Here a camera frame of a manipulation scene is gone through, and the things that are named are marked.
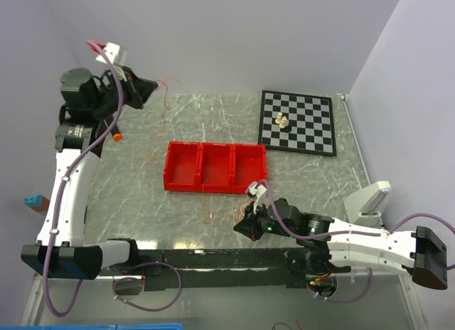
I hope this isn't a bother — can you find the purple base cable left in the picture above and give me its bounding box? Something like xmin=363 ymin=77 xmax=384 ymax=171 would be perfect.
xmin=112 ymin=261 xmax=183 ymax=312

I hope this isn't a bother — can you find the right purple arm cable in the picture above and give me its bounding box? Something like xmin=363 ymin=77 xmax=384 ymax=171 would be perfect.
xmin=254 ymin=179 xmax=455 ymax=242

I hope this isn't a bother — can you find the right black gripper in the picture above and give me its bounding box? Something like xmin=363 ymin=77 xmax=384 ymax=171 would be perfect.
xmin=234 ymin=200 xmax=297 ymax=242

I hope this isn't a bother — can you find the blue plastic bin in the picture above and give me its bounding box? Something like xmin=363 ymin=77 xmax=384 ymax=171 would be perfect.
xmin=1 ymin=324 xmax=183 ymax=330

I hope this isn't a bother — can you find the red three-compartment tray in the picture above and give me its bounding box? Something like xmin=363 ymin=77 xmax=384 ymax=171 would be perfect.
xmin=163 ymin=142 xmax=267 ymax=194

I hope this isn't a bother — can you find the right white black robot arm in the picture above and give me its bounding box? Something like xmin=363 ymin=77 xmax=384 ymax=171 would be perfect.
xmin=234 ymin=198 xmax=448 ymax=290

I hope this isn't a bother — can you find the black grey chessboard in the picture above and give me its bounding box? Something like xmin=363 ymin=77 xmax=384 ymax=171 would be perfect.
xmin=258 ymin=90 xmax=337 ymax=156

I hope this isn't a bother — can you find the cream chess piece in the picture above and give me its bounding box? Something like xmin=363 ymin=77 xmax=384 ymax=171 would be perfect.
xmin=279 ymin=117 xmax=288 ymax=129
xmin=275 ymin=112 xmax=283 ymax=124

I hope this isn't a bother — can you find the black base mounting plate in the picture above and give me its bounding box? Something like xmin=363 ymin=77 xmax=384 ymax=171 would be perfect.
xmin=97 ymin=247 xmax=353 ymax=292

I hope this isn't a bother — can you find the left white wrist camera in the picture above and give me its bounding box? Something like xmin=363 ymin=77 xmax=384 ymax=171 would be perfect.
xmin=98 ymin=42 xmax=127 ymax=67

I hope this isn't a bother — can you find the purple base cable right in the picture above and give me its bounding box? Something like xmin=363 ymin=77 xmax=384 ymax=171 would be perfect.
xmin=307 ymin=265 xmax=374 ymax=306

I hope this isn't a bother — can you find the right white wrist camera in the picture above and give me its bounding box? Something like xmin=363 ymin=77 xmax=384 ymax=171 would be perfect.
xmin=245 ymin=181 xmax=267 ymax=203

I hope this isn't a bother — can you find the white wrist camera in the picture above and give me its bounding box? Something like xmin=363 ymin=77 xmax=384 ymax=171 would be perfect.
xmin=98 ymin=42 xmax=127 ymax=67
xmin=245 ymin=181 xmax=267 ymax=203

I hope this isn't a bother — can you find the white grey stand device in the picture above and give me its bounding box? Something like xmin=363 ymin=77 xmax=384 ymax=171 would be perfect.
xmin=344 ymin=181 xmax=391 ymax=228

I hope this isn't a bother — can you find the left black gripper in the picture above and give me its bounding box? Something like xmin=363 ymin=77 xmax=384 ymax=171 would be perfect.
xmin=91 ymin=65 xmax=158 ymax=119

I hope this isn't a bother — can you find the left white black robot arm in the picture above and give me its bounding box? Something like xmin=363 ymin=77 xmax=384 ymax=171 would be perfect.
xmin=21 ymin=68 xmax=141 ymax=280

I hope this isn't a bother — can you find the aluminium rail frame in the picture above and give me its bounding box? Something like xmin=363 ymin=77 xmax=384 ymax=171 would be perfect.
xmin=35 ymin=247 xmax=413 ymax=281

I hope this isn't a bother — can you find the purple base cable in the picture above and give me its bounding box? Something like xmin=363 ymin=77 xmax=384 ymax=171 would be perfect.
xmin=112 ymin=261 xmax=183 ymax=312
xmin=307 ymin=265 xmax=374 ymax=306

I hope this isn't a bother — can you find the black microphone orange end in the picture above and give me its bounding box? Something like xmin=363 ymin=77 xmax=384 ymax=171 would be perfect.
xmin=105 ymin=119 xmax=123 ymax=142

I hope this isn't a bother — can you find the blue brown toy block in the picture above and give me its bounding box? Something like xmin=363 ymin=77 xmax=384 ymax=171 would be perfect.
xmin=23 ymin=195 xmax=50 ymax=215

